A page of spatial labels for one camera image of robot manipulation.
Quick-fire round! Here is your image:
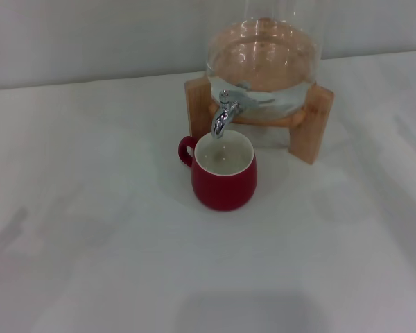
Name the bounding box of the red ceramic cup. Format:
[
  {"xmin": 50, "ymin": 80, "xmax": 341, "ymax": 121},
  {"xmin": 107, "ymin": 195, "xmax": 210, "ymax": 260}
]
[{"xmin": 178, "ymin": 130, "xmax": 259, "ymax": 212}]

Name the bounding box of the chrome faucet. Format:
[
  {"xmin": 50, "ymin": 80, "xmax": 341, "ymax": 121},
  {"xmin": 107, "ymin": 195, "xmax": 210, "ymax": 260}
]
[{"xmin": 211, "ymin": 89, "xmax": 244, "ymax": 139}]

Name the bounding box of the wooden dispenser stand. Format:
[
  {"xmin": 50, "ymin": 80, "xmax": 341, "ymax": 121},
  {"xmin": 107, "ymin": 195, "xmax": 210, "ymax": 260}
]
[{"xmin": 184, "ymin": 78, "xmax": 335, "ymax": 165}]

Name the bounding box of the glass water dispenser jar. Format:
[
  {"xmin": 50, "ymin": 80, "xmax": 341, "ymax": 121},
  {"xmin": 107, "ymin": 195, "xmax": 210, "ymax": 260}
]
[{"xmin": 204, "ymin": 0, "xmax": 325, "ymax": 122}]

